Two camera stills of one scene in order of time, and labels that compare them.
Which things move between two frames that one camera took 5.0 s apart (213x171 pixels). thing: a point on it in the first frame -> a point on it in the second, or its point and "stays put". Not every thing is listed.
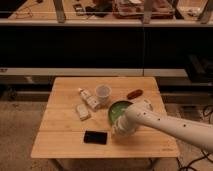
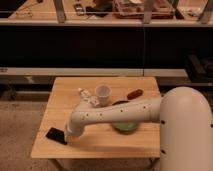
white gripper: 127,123 -> 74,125
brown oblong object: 134,94 stays put
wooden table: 75,123 stays put
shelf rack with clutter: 106,12 stays put
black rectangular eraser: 95,137 -> 56,135
